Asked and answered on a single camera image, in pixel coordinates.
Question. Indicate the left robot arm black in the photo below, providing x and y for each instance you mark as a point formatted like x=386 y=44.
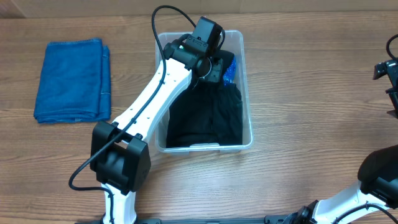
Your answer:
x=119 y=150

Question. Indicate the blue denim jeans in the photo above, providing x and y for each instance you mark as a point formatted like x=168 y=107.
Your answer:
x=75 y=83

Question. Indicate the small black cloth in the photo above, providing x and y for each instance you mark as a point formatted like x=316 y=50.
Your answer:
x=228 y=115

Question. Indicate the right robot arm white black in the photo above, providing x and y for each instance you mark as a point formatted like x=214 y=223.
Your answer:
x=375 y=190

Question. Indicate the clear plastic storage bin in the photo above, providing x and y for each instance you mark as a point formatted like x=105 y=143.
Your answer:
x=234 y=43

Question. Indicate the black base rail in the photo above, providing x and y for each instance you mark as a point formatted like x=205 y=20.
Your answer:
x=269 y=219

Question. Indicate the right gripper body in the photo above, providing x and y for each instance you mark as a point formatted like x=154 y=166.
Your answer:
x=392 y=91

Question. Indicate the blue green sequin cloth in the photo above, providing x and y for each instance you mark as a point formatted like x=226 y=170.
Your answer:
x=229 y=74

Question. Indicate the large black garment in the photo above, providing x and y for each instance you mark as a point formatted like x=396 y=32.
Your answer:
x=191 y=118

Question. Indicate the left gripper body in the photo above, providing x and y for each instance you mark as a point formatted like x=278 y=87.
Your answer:
x=213 y=70

